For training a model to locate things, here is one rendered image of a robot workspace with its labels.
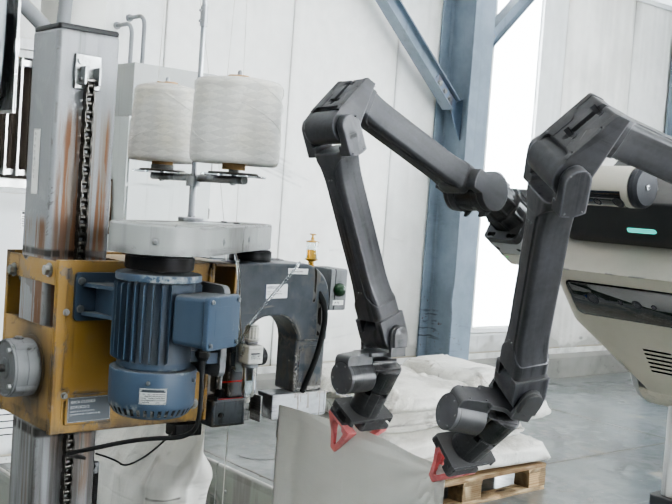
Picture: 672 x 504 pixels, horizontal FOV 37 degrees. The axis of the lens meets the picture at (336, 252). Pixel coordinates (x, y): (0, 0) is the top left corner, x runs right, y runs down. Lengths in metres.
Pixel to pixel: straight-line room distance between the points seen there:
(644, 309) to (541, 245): 0.52
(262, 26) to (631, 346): 5.32
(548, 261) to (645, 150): 0.20
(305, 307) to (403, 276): 5.78
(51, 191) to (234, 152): 0.34
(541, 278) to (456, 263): 6.32
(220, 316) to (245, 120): 0.35
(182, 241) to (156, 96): 0.43
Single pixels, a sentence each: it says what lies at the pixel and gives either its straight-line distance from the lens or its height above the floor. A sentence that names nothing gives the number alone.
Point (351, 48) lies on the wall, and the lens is 7.49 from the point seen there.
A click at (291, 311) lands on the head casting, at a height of 1.24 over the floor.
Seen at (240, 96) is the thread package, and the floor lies 1.65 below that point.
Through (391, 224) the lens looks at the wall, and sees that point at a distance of 7.76.
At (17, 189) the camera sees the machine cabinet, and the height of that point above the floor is 1.42.
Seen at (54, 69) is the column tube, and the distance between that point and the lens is 1.90.
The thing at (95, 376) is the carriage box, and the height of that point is 1.13.
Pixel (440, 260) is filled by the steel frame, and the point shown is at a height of 1.05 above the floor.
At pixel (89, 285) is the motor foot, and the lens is 1.84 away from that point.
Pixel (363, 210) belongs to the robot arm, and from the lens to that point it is 1.73.
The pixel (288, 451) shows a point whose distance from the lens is 2.08.
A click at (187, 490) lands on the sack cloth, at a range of 2.36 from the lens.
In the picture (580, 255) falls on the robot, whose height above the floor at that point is 1.41.
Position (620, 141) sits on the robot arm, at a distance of 1.37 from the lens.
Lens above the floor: 1.48
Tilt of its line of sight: 3 degrees down
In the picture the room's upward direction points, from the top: 4 degrees clockwise
